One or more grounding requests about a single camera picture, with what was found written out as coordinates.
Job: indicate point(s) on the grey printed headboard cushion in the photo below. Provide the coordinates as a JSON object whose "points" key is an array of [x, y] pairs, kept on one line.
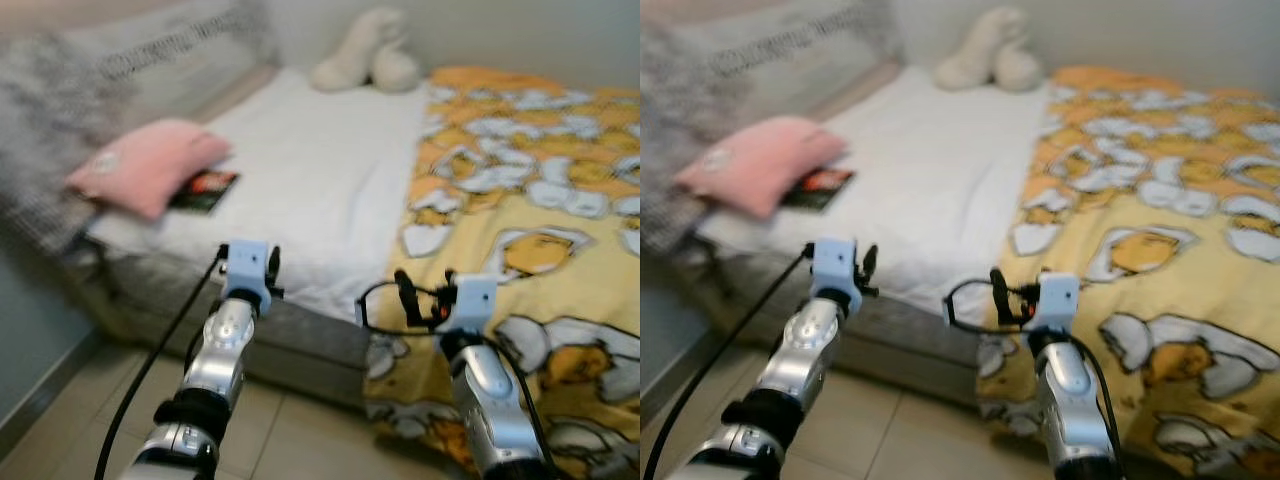
{"points": [[110, 70], [740, 65]]}

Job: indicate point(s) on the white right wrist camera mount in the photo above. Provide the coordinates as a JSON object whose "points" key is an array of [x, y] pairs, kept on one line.
{"points": [[1060, 298], [472, 300]]}

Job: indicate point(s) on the pink pillow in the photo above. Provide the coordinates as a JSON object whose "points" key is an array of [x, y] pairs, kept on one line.
{"points": [[760, 165], [150, 165]]}

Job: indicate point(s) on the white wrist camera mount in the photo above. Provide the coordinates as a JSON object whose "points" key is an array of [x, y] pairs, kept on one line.
{"points": [[835, 265], [472, 300], [1060, 298], [245, 268]]}

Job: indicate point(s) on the dark red-green book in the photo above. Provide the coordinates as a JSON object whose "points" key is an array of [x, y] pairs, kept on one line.
{"points": [[212, 190], [827, 190]]}

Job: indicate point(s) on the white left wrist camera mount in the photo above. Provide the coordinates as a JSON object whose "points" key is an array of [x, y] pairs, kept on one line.
{"points": [[245, 268], [835, 265]]}

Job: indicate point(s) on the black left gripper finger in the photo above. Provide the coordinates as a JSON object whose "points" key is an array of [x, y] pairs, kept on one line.
{"points": [[868, 260], [272, 262]]}

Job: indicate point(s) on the cream plush toy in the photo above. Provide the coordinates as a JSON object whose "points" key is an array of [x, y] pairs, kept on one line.
{"points": [[365, 55], [990, 55]]}

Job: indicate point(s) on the grey bed frame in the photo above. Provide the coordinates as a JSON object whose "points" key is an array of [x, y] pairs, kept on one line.
{"points": [[910, 340], [300, 340]]}

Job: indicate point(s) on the yellow cartoon print blanket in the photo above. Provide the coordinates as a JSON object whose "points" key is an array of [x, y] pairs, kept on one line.
{"points": [[1160, 200], [540, 200]]}

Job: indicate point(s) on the white quilted mattress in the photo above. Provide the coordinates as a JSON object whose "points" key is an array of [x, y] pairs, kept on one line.
{"points": [[320, 170], [940, 165]]}

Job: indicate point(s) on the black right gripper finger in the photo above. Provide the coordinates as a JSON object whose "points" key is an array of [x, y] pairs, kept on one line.
{"points": [[999, 291], [405, 292]]}

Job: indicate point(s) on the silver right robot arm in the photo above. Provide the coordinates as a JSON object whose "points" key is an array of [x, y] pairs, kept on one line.
{"points": [[480, 390], [1065, 390]]}

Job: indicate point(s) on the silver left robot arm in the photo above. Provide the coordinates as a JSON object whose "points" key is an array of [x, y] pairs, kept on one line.
{"points": [[220, 350], [810, 345]]}

